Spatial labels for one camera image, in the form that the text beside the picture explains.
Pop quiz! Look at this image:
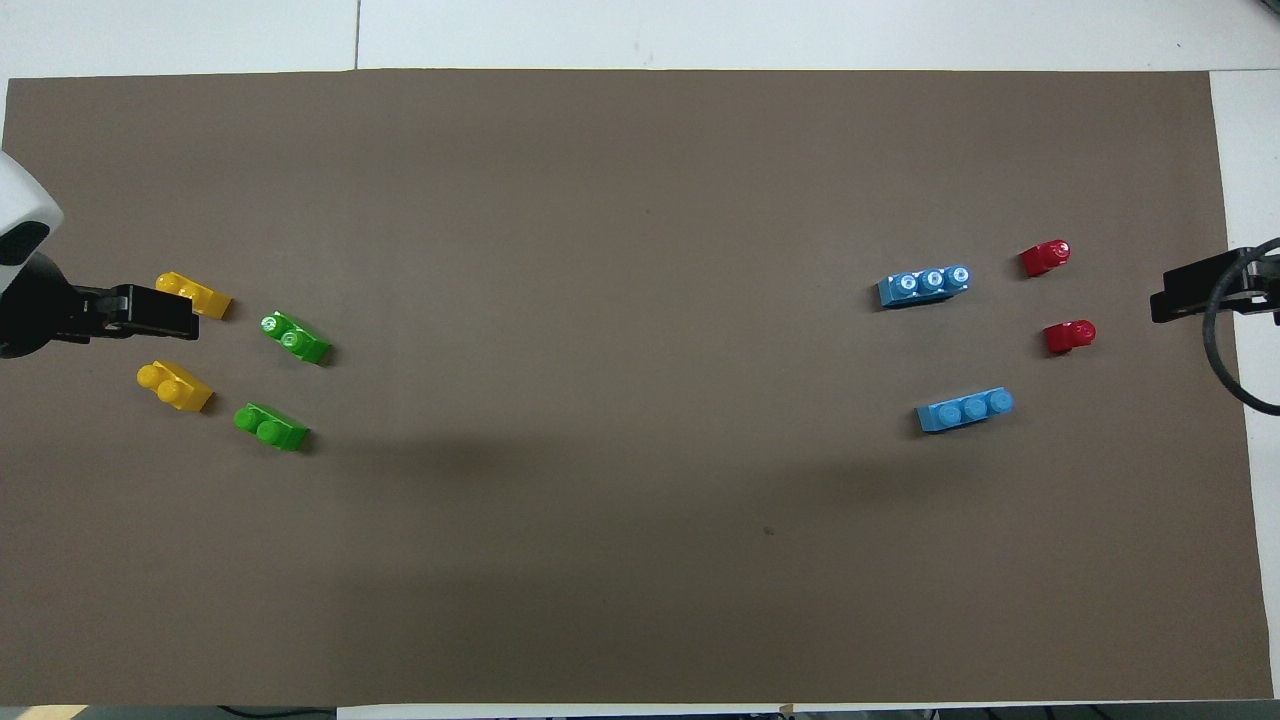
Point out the blue three-stud block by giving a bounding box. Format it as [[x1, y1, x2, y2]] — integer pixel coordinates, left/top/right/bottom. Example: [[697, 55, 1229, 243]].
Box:
[[877, 264, 973, 311], [915, 387, 1016, 435]]

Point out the red one-stud block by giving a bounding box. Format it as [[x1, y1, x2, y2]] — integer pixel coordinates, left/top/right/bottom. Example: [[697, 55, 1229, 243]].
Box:
[[1018, 239, 1073, 279], [1042, 319, 1098, 357]]

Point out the yellow two-stud block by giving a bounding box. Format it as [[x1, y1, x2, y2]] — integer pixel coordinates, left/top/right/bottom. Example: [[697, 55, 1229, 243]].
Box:
[[136, 360, 216, 414], [155, 271, 234, 321]]

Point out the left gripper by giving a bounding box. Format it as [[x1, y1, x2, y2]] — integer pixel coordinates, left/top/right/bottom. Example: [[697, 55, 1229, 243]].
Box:
[[0, 253, 101, 360]]

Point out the green two-stud block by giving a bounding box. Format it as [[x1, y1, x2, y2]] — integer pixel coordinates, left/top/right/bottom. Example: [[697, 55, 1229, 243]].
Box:
[[259, 311, 333, 366], [233, 402, 311, 454]]

